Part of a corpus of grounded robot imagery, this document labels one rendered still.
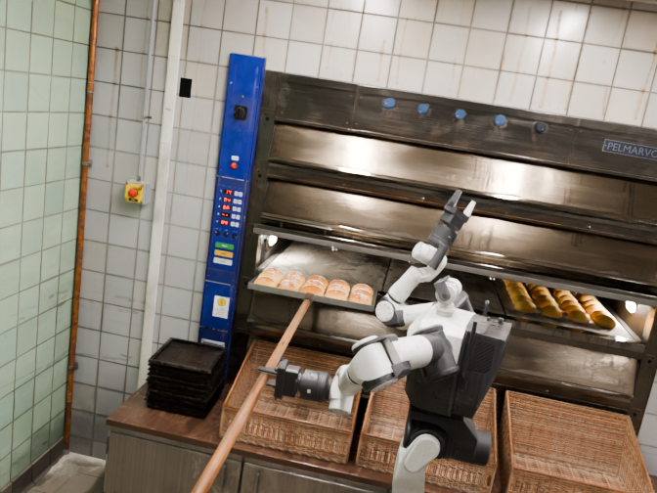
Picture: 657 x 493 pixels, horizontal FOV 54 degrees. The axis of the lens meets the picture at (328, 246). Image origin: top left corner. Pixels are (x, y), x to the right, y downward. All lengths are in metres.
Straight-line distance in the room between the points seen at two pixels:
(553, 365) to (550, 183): 0.83
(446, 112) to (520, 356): 1.16
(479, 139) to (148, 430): 1.88
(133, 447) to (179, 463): 0.21
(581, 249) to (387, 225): 0.85
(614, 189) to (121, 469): 2.42
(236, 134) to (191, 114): 0.24
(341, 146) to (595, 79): 1.10
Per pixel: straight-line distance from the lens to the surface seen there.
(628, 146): 3.01
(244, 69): 2.97
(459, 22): 2.91
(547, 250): 2.98
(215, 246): 3.08
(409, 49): 2.90
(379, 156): 2.90
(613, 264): 3.05
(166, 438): 2.89
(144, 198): 3.13
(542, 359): 3.13
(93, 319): 3.47
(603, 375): 3.20
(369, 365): 1.67
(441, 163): 2.90
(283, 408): 3.11
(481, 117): 2.91
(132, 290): 3.33
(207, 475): 1.47
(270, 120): 2.97
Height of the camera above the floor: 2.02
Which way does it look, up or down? 13 degrees down
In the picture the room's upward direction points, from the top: 9 degrees clockwise
